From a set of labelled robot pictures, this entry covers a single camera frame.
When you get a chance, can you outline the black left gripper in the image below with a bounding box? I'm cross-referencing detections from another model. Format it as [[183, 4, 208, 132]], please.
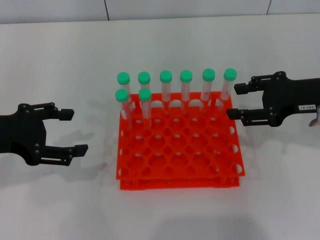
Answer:
[[0, 101, 90, 167]]

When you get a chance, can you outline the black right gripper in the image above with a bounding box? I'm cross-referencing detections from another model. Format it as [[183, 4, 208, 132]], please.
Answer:
[[226, 71, 320, 128]]

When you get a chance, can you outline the green-capped test tube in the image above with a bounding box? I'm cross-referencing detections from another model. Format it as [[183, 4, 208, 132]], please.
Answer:
[[114, 88, 133, 127], [159, 70, 174, 111], [138, 87, 153, 129], [218, 67, 238, 108], [179, 69, 194, 111], [137, 71, 152, 90], [116, 71, 136, 111], [199, 68, 216, 108]]

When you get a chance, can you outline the orange test tube rack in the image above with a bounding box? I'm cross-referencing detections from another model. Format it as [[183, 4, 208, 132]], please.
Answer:
[[115, 92, 246, 191]]

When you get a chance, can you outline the right gripper cable with plug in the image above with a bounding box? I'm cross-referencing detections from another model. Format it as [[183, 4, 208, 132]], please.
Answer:
[[308, 104, 320, 127]]

